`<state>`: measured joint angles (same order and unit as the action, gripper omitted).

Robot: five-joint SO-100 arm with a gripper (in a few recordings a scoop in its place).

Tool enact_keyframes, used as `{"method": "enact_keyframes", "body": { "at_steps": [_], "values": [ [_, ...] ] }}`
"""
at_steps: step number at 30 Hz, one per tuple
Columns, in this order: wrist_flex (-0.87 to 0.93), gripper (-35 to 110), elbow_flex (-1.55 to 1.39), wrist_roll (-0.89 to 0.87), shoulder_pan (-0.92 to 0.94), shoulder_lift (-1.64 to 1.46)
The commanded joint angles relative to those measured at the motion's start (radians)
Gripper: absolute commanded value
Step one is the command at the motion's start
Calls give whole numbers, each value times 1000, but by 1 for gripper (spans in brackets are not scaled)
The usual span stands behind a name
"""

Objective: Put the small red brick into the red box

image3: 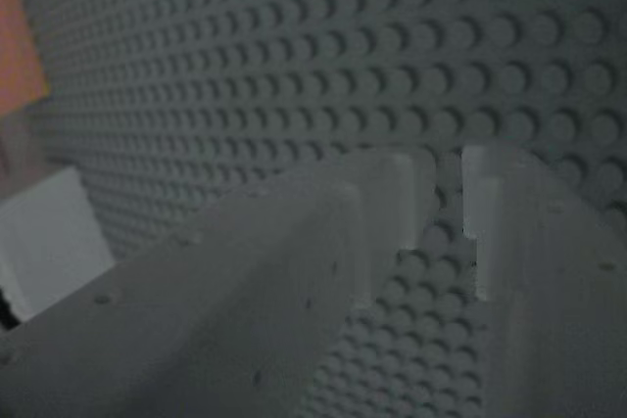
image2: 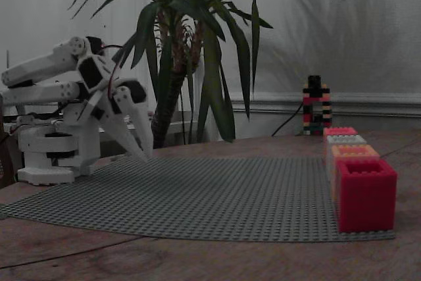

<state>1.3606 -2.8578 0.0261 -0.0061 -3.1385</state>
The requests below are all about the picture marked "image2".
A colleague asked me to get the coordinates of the grey Lego baseplate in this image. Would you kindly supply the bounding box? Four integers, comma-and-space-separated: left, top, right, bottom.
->
0, 157, 397, 243

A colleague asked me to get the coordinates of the multicolour Lego tower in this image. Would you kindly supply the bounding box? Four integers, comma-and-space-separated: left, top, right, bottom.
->
301, 83, 331, 137

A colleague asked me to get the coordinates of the pink-red hollow Lego brick tower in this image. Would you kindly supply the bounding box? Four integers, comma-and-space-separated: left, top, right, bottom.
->
322, 126, 359, 163

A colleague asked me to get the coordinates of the white hollow Lego brick tower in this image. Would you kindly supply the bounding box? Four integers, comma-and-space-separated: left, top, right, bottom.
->
325, 134, 368, 167

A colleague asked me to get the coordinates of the orange hollow Lego brick tower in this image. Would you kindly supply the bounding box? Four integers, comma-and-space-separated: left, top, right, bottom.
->
330, 144, 381, 203

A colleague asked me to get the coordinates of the red hollow Lego brick tower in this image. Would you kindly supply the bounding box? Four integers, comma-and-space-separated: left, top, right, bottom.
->
335, 159, 399, 234

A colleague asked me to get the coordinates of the green potted palm plant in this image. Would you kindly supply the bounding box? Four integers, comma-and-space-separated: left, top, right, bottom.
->
67, 0, 345, 150

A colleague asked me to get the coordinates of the red arm wire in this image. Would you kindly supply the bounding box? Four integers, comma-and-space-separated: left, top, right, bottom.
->
100, 43, 124, 99

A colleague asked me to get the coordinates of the thin dark table cable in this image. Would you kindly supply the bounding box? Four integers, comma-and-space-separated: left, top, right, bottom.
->
0, 235, 147, 269

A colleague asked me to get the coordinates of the black webcam cable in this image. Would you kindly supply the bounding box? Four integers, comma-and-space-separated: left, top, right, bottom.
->
271, 102, 306, 137

